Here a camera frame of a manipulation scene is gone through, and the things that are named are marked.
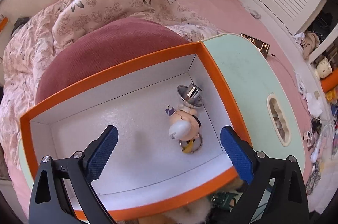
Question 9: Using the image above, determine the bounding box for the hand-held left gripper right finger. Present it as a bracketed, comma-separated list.
[220, 126, 309, 224]

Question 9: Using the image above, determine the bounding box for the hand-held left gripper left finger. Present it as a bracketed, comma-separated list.
[28, 125, 118, 224]

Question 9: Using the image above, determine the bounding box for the orange cardboard box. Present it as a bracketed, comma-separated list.
[20, 40, 252, 222]

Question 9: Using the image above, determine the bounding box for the cartoon figurine keychain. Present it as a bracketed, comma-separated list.
[165, 104, 204, 154]

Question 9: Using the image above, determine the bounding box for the shiny silver metal fitting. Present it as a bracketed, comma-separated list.
[177, 83, 204, 108]

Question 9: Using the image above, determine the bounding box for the white crumpled paper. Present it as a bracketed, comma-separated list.
[306, 92, 324, 116]

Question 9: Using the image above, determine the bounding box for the maroon round cushion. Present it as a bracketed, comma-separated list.
[35, 18, 191, 104]

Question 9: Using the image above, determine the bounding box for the dark glossy phone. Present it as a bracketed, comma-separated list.
[240, 33, 270, 58]

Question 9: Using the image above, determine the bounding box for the orange foam tube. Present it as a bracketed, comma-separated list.
[320, 75, 338, 91]

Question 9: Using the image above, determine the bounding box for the cream dotted pot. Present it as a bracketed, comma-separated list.
[315, 59, 333, 79]

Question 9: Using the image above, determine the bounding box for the beige crumpled cloth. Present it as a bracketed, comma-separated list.
[302, 31, 321, 60]

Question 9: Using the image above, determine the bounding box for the pink bed sheet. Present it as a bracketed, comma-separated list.
[0, 0, 321, 214]

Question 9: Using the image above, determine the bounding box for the orange desk container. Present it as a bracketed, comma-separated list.
[0, 16, 10, 33]

